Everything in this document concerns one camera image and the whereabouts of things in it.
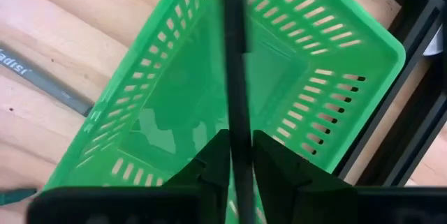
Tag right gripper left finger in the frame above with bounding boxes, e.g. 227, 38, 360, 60
163, 129, 231, 224

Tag green slotted plastic bin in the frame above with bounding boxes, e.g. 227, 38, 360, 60
43, 0, 407, 224

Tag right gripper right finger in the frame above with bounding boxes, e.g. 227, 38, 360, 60
253, 130, 353, 224

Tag silver grey pen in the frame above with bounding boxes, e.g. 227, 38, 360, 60
0, 47, 94, 117

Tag black pen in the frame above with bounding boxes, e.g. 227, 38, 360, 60
221, 0, 258, 224

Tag dark green crayon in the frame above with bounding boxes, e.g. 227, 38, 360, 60
0, 188, 38, 207

